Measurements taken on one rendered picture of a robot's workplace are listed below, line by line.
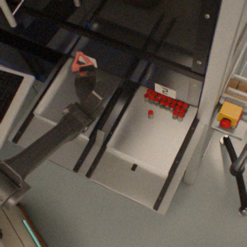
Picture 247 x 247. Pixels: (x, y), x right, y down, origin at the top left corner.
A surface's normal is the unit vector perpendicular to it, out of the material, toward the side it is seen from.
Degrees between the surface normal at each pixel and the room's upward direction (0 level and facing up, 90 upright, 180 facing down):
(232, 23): 90
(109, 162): 0
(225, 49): 90
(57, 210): 0
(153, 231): 0
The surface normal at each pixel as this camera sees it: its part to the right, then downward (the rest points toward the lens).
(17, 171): 0.57, -0.65
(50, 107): -0.07, -0.41
